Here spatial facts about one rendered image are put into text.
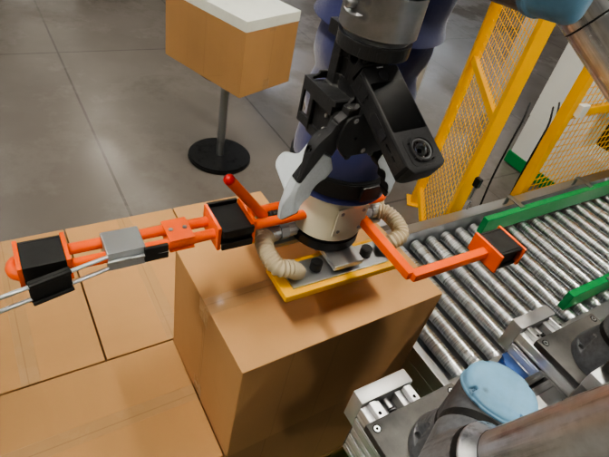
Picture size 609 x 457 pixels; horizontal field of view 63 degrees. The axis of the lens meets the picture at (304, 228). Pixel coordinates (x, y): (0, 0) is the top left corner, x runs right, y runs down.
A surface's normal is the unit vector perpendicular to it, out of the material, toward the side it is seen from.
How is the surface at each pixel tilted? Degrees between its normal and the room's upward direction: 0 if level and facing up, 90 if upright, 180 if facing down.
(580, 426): 77
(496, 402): 8
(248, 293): 0
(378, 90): 27
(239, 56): 90
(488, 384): 7
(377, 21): 90
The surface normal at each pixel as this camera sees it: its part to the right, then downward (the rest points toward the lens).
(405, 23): 0.39, 0.66
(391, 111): 0.35, -0.36
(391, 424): 0.18, -0.74
